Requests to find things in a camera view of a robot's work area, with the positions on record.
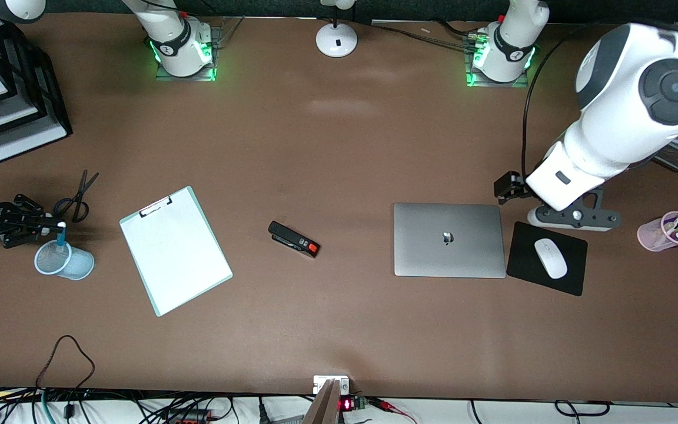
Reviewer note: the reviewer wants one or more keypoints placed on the black scissors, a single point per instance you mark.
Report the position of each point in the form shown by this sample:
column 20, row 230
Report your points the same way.
column 82, row 191

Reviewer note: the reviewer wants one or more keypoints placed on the wooden post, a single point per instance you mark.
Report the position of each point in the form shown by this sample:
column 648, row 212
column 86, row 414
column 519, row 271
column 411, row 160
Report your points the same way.
column 324, row 406

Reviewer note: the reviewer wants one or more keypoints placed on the black mouse pad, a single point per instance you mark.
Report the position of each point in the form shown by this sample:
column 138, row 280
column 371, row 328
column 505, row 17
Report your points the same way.
column 521, row 259

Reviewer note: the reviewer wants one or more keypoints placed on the white computer mouse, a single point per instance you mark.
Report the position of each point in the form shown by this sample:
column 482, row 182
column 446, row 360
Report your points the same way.
column 551, row 259

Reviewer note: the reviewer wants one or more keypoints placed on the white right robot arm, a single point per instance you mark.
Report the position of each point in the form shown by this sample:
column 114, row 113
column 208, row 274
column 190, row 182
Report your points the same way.
column 174, row 41

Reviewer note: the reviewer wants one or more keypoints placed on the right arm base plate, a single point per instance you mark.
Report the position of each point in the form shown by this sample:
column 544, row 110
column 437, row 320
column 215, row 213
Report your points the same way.
column 221, row 35

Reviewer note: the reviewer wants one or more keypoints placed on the blue marker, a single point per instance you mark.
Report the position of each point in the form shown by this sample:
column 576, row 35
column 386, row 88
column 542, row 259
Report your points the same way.
column 61, row 238

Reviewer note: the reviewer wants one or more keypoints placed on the black stapler with red tip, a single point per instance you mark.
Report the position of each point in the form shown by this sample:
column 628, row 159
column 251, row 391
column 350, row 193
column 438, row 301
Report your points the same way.
column 292, row 238

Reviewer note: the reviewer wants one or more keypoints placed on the black stacked letter tray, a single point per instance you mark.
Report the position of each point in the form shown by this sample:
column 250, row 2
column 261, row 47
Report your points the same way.
column 33, row 118

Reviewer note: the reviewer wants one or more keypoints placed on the white round lamp base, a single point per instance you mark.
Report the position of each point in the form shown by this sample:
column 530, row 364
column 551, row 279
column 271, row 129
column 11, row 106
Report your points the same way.
column 336, row 40

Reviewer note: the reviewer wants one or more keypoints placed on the green clipboard with white paper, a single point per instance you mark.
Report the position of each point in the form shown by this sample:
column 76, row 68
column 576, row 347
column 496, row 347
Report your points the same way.
column 174, row 253

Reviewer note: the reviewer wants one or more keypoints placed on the white power socket box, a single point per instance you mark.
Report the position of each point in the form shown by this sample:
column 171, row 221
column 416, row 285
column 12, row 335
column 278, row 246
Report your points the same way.
column 322, row 383

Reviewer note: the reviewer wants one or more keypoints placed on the pink mesh pen cup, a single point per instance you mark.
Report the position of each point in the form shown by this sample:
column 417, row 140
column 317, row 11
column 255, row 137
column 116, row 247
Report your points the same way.
column 651, row 235

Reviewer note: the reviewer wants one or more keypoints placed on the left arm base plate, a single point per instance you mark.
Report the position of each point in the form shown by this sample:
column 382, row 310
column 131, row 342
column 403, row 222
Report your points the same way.
column 473, row 76

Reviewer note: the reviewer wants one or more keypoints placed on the red display circuit module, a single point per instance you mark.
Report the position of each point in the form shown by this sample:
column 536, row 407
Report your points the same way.
column 348, row 404

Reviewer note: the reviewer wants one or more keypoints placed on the silver laptop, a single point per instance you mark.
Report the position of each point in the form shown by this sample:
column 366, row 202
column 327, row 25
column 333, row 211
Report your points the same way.
column 451, row 241

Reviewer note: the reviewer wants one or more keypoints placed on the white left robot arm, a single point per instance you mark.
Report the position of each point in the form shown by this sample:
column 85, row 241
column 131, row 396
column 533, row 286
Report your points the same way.
column 627, row 76

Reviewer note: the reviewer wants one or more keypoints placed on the blue mesh pen cup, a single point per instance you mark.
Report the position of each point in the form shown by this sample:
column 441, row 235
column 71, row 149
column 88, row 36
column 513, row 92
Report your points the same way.
column 71, row 265

